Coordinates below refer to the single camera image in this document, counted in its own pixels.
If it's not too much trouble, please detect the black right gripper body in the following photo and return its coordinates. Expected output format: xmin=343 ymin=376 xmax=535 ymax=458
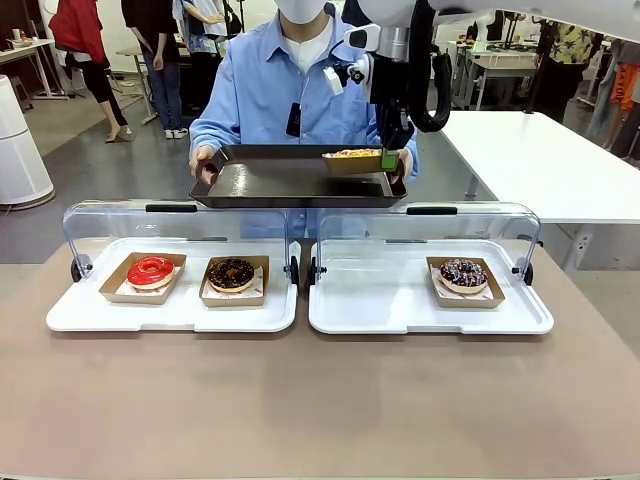
xmin=370 ymin=52 xmax=417 ymax=114

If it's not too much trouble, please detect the yellow glazed donut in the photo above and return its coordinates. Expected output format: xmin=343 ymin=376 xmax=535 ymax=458
xmin=330 ymin=146 xmax=382 ymax=159

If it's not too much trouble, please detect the cardboard box of yellow donut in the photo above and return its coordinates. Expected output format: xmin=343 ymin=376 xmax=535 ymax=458
xmin=321 ymin=147 xmax=386 ymax=177

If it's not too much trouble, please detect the black plastic tray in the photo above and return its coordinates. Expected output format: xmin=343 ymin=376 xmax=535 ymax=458
xmin=188 ymin=144 xmax=409 ymax=210

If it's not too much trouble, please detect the paper liner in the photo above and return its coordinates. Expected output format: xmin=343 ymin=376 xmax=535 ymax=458
xmin=115 ymin=264 xmax=182 ymax=297
xmin=431 ymin=263 xmax=495 ymax=301
xmin=204 ymin=266 xmax=265 ymax=296

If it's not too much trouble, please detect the chocolate donut with sprinkles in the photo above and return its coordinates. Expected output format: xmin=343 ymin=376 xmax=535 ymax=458
xmin=207 ymin=257 xmax=256 ymax=294

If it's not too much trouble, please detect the person in blue shirt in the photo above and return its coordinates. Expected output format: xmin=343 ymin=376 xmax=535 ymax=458
xmin=188 ymin=0 xmax=420 ymax=240

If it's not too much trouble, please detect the purple drizzled chocolate donut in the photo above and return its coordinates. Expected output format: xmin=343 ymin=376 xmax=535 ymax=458
xmin=438 ymin=257 xmax=490 ymax=295

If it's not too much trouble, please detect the paper liner under purple donut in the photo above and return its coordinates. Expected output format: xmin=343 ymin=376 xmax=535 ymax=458
xmin=431 ymin=263 xmax=495 ymax=301

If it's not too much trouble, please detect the dark sprinkled donut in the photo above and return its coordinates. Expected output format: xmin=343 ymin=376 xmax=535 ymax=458
xmin=425 ymin=256 xmax=506 ymax=310

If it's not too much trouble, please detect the red glazed donut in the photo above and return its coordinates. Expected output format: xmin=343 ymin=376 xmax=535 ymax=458
xmin=126 ymin=255 xmax=176 ymax=292
xmin=98 ymin=252 xmax=188 ymax=306

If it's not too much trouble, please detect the paper liner under red donut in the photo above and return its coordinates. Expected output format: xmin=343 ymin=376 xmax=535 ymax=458
xmin=115 ymin=264 xmax=182 ymax=297

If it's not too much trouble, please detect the person's left hand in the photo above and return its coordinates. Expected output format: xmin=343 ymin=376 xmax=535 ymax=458
xmin=397 ymin=147 xmax=419 ymax=183

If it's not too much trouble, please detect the person's right hand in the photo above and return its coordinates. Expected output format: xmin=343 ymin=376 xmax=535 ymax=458
xmin=188 ymin=145 xmax=229 ymax=183

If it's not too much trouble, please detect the black clip-on microphone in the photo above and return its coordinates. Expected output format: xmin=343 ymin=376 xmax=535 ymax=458
xmin=285 ymin=102 xmax=303 ymax=139

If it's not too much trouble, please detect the grey background workbench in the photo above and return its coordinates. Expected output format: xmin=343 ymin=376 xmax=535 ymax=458
xmin=452 ymin=38 xmax=540 ymax=111

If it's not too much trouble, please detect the white face mask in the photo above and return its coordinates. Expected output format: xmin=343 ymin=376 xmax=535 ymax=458
xmin=277 ymin=0 xmax=329 ymax=26

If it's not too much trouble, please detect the clear plastic tray cover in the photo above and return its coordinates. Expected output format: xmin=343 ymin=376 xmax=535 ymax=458
xmin=316 ymin=201 xmax=543 ymax=287
xmin=62 ymin=199 xmax=300 ymax=289

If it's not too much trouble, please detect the large white table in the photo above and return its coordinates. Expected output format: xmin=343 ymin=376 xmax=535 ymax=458
xmin=439 ymin=110 xmax=640 ymax=271

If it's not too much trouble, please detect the black stand pole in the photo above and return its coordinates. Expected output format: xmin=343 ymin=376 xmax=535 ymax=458
xmin=522 ymin=19 xmax=554 ymax=116

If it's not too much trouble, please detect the white serving tray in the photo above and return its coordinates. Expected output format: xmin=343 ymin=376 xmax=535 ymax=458
xmin=308 ymin=238 xmax=555 ymax=335
xmin=45 ymin=237 xmax=299 ymax=334

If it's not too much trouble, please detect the bystander in yellow floral shirt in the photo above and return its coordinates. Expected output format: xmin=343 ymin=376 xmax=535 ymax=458
xmin=532 ymin=22 xmax=609 ymax=124

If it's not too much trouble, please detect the clothes rack with orange garment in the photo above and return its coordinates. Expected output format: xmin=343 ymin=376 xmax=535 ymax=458
xmin=584 ymin=37 xmax=640 ymax=156

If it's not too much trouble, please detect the bystander in black shirt jeans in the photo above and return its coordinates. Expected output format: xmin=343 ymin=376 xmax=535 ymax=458
xmin=121 ymin=0 xmax=190 ymax=140

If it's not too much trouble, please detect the bystander in red top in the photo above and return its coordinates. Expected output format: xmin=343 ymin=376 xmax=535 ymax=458
xmin=48 ymin=0 xmax=134 ymax=144

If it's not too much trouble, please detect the white background desk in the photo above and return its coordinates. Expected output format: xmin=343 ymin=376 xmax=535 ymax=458
xmin=0 ymin=38 xmax=69 ymax=99

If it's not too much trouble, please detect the white air purifier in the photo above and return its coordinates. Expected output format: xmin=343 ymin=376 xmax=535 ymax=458
xmin=0 ymin=74 xmax=55 ymax=206

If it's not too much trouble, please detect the black cable sleeve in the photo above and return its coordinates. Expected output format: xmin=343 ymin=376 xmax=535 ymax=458
xmin=409 ymin=0 xmax=454 ymax=134

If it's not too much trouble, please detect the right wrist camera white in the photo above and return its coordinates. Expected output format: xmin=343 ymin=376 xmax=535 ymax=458
xmin=322 ymin=23 xmax=382 ymax=97

